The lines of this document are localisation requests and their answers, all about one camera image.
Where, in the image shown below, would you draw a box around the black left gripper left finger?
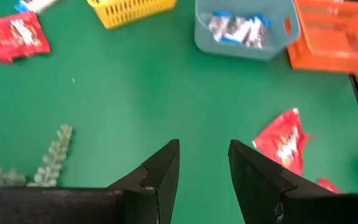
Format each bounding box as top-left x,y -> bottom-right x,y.
107,139 -> 181,224

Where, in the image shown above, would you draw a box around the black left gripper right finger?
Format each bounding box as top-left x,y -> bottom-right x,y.
227,139 -> 347,224

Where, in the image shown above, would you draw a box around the trailing succulent in dark pot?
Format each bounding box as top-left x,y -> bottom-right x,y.
0,123 -> 74,189

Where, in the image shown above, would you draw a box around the orange slotted plastic basket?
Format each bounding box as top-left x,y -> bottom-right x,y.
287,0 -> 358,75

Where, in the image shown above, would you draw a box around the light blue plastic bin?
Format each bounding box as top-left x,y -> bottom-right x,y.
194,0 -> 301,62

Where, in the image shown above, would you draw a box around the yellow slotted plastic basket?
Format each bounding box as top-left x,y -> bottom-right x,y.
86,0 -> 178,30

